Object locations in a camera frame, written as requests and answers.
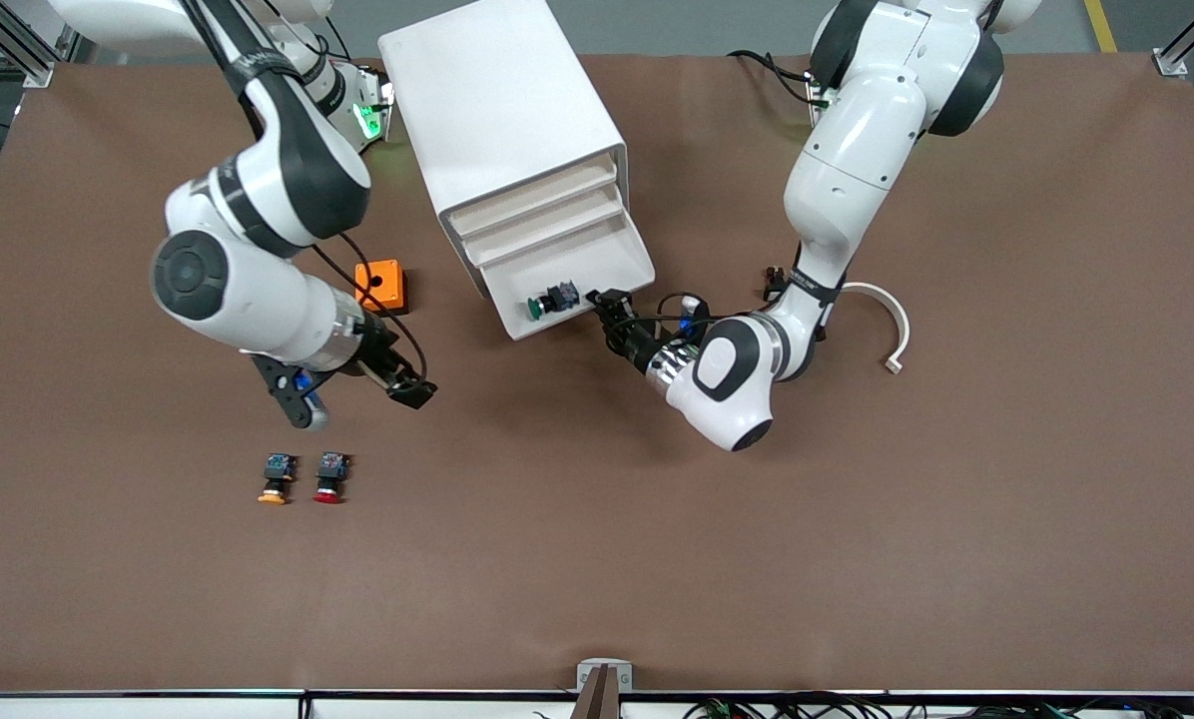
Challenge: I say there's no white plastic drawer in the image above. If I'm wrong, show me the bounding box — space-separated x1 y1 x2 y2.
457 186 625 267
476 210 657 344
445 150 620 237

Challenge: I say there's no green mushroom push button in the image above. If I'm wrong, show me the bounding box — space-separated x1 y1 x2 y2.
526 282 581 322

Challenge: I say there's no orange push button box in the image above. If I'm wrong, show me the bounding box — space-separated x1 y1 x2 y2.
354 260 409 318

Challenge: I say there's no red mushroom push button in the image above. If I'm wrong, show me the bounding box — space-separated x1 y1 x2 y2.
312 451 351 505

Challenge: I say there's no yellow mushroom push button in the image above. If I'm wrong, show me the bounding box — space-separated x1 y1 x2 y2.
258 452 299 506

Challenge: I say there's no white drawer cabinet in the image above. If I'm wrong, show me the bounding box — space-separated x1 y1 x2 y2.
377 0 631 300

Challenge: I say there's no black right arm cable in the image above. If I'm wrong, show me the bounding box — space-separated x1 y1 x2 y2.
307 230 429 385

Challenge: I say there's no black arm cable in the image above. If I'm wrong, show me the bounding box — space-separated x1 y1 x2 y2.
635 291 730 347
307 230 429 385

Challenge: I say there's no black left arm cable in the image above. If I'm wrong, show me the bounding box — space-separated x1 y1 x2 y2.
635 291 730 347

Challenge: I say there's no white curved plastic bracket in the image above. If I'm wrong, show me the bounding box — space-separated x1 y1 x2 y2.
837 282 911 376

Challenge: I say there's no black base cable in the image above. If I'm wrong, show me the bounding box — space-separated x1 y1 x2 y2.
727 49 820 103

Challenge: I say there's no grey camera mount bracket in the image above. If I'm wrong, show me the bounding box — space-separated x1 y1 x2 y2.
569 658 635 719

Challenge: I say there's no white table edge rail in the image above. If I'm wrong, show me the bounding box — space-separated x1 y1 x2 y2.
0 689 1194 719

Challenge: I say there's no tangled cable bundle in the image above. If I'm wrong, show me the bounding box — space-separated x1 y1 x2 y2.
687 693 1194 719

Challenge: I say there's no aluminium frame profile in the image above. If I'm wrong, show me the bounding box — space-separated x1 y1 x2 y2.
0 0 61 89
1152 0 1194 78

